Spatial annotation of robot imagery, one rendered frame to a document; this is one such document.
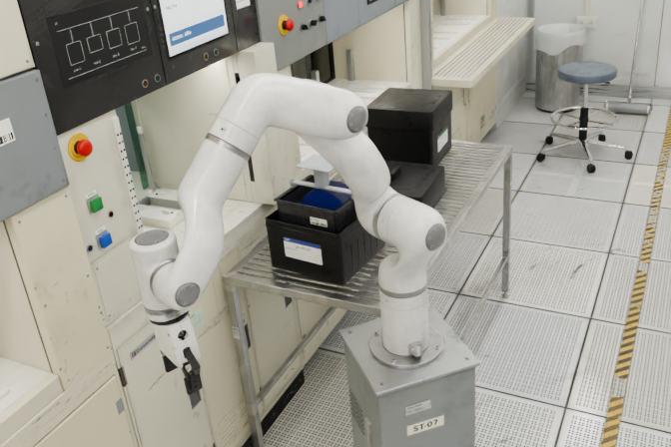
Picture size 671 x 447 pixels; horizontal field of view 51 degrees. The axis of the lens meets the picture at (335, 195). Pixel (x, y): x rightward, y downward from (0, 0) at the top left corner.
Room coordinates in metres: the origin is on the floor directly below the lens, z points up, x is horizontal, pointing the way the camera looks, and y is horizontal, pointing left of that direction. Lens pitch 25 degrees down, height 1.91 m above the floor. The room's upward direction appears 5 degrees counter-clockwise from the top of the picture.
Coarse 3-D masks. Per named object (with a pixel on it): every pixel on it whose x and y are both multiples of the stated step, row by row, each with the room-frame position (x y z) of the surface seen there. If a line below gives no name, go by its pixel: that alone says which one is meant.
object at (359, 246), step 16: (272, 224) 1.94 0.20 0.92; (288, 224) 1.90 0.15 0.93; (352, 224) 1.87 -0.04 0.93; (272, 240) 1.94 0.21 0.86; (288, 240) 1.91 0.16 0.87; (304, 240) 1.87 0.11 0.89; (320, 240) 1.84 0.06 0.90; (336, 240) 1.81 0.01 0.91; (352, 240) 1.86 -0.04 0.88; (368, 240) 1.94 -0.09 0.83; (272, 256) 1.95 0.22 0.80; (288, 256) 1.91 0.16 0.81; (304, 256) 1.88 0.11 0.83; (320, 256) 1.84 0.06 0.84; (336, 256) 1.81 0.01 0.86; (352, 256) 1.85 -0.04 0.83; (368, 256) 1.93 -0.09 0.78; (304, 272) 1.88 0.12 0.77; (320, 272) 1.85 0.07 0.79; (336, 272) 1.81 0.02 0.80; (352, 272) 1.85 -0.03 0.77
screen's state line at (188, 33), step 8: (200, 24) 2.04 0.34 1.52; (208, 24) 2.07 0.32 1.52; (216, 24) 2.11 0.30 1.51; (224, 24) 2.14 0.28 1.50; (176, 32) 1.95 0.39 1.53; (184, 32) 1.98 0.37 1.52; (192, 32) 2.01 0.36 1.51; (200, 32) 2.04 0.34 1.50; (176, 40) 1.94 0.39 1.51; (184, 40) 1.97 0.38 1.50
